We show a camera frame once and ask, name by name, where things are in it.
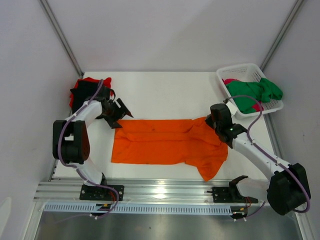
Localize aluminium mounting rail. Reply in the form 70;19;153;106
33;178;229;205

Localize black folded t shirt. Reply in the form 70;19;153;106
70;77;111;121

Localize white plastic basket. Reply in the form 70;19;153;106
216;63;284;119

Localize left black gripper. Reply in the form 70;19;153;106
102;98;133;129

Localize orange t shirt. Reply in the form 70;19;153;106
111;117;228;182

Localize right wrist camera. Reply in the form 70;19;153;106
225;101;238;116

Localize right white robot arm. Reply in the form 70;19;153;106
205;103;311;216

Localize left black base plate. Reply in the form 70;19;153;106
79;175;125;201

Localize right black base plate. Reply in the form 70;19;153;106
207;175;259;204

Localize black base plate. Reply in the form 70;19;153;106
79;175;125;201
207;175;259;204

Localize pink t shirt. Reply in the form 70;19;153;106
223;78;263;114

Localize white slotted cable duct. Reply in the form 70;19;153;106
43;202;233;216

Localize green t shirt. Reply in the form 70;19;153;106
223;78;283;114

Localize red folded t shirt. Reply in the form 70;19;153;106
68;76;113;109

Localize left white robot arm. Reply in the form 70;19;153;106
52;83;133;200

